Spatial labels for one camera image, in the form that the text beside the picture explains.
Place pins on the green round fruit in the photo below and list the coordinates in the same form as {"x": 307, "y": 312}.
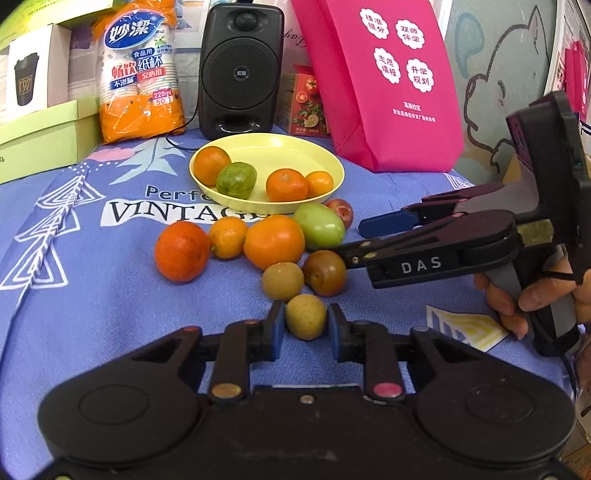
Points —
{"x": 236, "y": 180}

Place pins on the small red plum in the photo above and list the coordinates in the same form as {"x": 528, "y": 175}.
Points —
{"x": 341, "y": 211}

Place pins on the large pink fabric bag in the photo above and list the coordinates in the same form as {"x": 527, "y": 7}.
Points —
{"x": 392, "y": 83}

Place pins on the yellow-brown round fruit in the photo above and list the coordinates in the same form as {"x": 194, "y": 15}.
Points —
{"x": 306, "y": 317}

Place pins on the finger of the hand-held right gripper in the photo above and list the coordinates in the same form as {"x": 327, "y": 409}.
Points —
{"x": 383, "y": 223}
{"x": 355, "y": 253}

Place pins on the small pink bag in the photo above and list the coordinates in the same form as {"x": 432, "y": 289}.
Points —
{"x": 577, "y": 78}

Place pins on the person's right hand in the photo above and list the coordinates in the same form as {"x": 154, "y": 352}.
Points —
{"x": 545, "y": 293}

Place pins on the yellow plate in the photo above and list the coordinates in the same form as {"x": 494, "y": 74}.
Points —
{"x": 286, "y": 154}

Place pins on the green tomato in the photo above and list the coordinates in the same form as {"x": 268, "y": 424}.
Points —
{"x": 319, "y": 226}

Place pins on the brown round fruit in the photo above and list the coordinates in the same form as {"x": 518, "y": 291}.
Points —
{"x": 283, "y": 280}

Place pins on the small orange with stem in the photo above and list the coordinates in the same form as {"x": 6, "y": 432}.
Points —
{"x": 228, "y": 237}

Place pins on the orange paper cup pack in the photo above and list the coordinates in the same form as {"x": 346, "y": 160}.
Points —
{"x": 138, "y": 74}

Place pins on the tomato picture carton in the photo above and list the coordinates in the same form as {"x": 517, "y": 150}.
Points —
{"x": 307, "y": 104}

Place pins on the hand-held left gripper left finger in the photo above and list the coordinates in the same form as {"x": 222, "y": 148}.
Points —
{"x": 277, "y": 331}

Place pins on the blue printed cloth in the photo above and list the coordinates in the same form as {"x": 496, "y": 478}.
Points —
{"x": 115, "y": 304}

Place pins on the large smooth orange fruit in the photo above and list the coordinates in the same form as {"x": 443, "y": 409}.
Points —
{"x": 274, "y": 242}

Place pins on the cat cartoon wall poster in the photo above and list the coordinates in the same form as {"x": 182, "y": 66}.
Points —
{"x": 503, "y": 69}

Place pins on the dark brown-red tomato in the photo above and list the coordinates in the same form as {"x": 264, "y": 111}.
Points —
{"x": 324, "y": 273}

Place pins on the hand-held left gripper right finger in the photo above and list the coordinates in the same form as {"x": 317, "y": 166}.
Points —
{"x": 335, "y": 334}

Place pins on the large deep orange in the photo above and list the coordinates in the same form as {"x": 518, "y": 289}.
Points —
{"x": 182, "y": 251}

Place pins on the small mandarin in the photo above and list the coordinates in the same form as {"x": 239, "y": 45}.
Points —
{"x": 320, "y": 183}

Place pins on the black speaker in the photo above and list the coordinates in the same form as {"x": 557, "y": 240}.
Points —
{"x": 241, "y": 74}

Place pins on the light green box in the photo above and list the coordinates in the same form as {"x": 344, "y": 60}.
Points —
{"x": 46, "y": 138}

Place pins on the white box with cup picture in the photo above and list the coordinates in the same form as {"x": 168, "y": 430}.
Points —
{"x": 32, "y": 74}

